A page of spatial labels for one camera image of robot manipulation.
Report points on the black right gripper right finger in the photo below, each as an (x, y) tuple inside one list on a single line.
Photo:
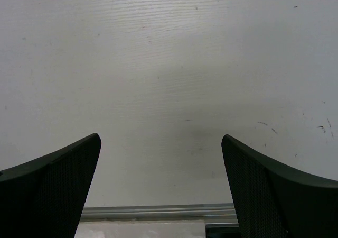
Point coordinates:
[(272, 199)]

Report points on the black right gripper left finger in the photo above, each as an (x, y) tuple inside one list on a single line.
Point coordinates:
[(45, 197)]

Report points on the aluminium table edge rail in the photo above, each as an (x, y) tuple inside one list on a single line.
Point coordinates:
[(213, 215)]

